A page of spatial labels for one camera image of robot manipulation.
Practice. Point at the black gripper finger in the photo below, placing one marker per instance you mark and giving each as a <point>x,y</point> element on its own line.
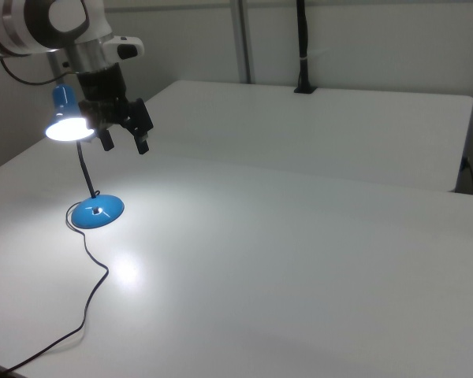
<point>107,141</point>
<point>142,118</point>

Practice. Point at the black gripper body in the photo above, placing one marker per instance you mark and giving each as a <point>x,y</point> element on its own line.
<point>102,84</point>

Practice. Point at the wide grey partition post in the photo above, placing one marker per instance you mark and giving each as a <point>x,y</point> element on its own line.
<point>242,39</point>

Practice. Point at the blue gooseneck desk lamp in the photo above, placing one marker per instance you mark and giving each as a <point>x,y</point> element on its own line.
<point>98,212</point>

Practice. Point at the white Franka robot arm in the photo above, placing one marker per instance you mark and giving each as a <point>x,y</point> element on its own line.
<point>63,15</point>

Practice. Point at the thin grey partition post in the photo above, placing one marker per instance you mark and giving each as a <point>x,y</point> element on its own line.
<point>57,65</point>

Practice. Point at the black clamped camera pole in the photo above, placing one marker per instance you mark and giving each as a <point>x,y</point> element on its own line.
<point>302,43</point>

